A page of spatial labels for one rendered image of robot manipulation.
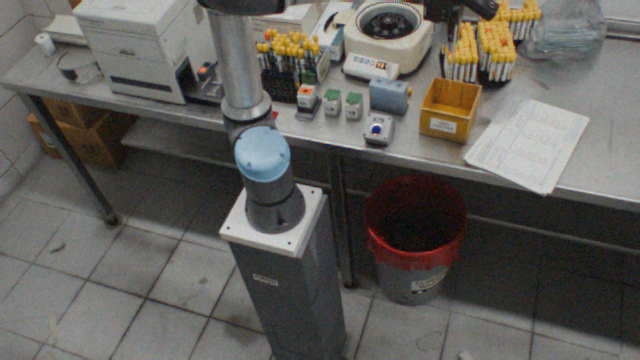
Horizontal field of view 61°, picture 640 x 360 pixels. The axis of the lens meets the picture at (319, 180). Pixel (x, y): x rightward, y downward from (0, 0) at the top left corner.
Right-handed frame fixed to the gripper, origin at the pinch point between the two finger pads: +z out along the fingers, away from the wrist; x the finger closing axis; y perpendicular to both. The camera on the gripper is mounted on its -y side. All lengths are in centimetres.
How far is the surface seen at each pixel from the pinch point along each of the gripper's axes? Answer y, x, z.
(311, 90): 37.4, 6.5, 18.0
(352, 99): 25.3, 5.6, 19.0
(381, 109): 18.1, 1.9, 24.0
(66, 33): 136, 1, 21
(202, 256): 93, 23, 113
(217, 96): 65, 14, 21
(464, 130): -6.5, 6.7, 20.3
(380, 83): 18.8, 0.5, 15.7
